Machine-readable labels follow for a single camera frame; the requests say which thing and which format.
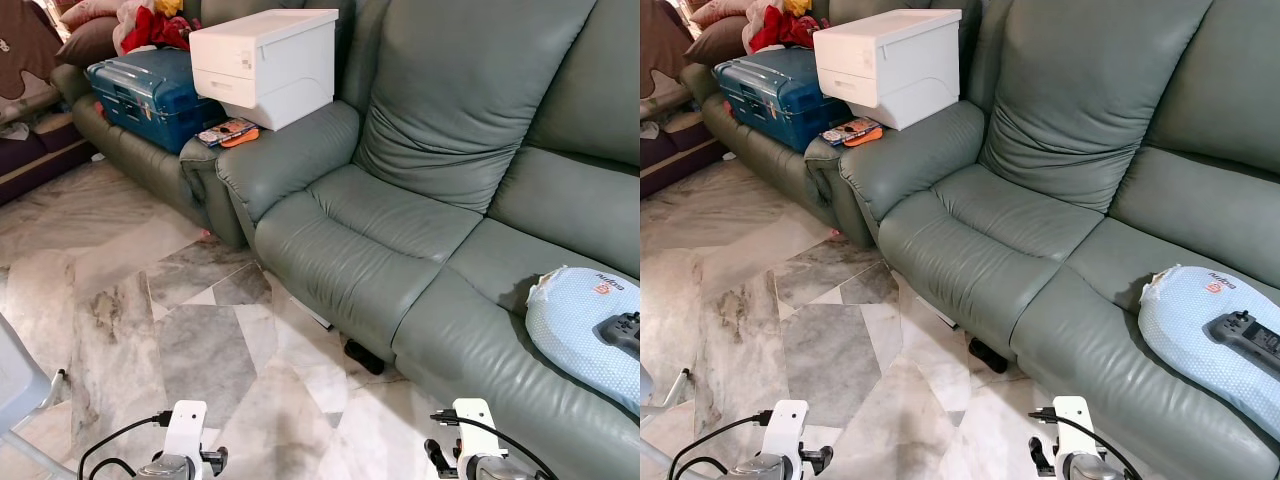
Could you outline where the pink pillow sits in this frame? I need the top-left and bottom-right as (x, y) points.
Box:
(55, 0), (126, 31)
(685, 0), (751, 29)

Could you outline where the black controller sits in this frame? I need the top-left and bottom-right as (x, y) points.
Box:
(1203, 310), (1280, 377)
(597, 312), (641, 359)

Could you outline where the dark purple couch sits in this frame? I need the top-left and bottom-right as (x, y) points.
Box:
(640, 108), (729, 199)
(0, 110), (97, 207)

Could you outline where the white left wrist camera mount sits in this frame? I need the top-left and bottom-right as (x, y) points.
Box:
(163, 400), (209, 467)
(762, 400), (810, 471)

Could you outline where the white plastic drawer box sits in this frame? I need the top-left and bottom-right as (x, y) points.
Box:
(189, 9), (339, 132)
(813, 9), (963, 132)

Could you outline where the blue plastic case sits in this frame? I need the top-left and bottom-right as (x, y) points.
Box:
(86, 48), (227, 155)
(713, 48), (852, 153)

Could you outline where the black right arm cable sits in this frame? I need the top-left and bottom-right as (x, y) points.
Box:
(1029, 406), (1143, 480)
(430, 409), (561, 480)

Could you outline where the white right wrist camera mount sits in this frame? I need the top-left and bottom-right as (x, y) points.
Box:
(452, 398), (501, 471)
(1052, 396), (1099, 471)

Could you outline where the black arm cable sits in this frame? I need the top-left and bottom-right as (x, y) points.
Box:
(78, 411), (174, 480)
(430, 409), (561, 480)
(1029, 406), (1143, 480)
(668, 409), (774, 480)

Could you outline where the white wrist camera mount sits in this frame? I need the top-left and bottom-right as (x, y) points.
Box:
(163, 400), (209, 467)
(1052, 396), (1099, 471)
(452, 398), (501, 471)
(762, 400), (810, 471)

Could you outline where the brown cushion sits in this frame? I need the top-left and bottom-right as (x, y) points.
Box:
(683, 15), (749, 68)
(55, 17), (121, 68)

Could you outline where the black sofa foot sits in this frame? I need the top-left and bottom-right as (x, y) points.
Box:
(968, 337), (1011, 374)
(343, 339), (387, 376)

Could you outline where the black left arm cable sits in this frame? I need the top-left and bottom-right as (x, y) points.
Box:
(78, 411), (174, 480)
(668, 409), (774, 480)

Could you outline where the green leather sofa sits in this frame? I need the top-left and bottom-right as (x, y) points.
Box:
(50, 0), (641, 480)
(680, 0), (1280, 480)

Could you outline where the orange toy pack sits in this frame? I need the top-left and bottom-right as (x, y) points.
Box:
(197, 118), (261, 149)
(820, 117), (884, 148)

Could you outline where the red cloth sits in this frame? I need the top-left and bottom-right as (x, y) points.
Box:
(745, 5), (831, 54)
(120, 5), (201, 54)

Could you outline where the brown blanket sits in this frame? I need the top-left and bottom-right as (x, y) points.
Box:
(0, 0), (67, 127)
(640, 0), (695, 121)

